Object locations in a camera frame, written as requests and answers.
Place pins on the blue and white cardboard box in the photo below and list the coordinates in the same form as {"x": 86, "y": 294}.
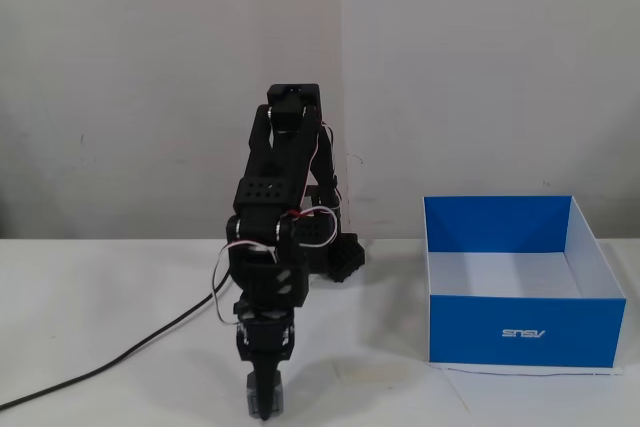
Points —
{"x": 520, "y": 297}

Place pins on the gray cube block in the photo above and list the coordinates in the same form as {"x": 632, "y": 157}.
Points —
{"x": 283, "y": 394}

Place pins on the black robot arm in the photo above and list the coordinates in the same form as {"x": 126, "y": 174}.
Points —
{"x": 275, "y": 182}

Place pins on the black robot base clamp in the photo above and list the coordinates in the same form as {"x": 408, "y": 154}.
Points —
{"x": 347, "y": 259}

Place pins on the clear tape strip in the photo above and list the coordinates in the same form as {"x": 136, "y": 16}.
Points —
{"x": 372, "y": 373}

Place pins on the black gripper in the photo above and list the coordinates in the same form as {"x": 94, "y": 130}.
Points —
{"x": 264, "y": 339}

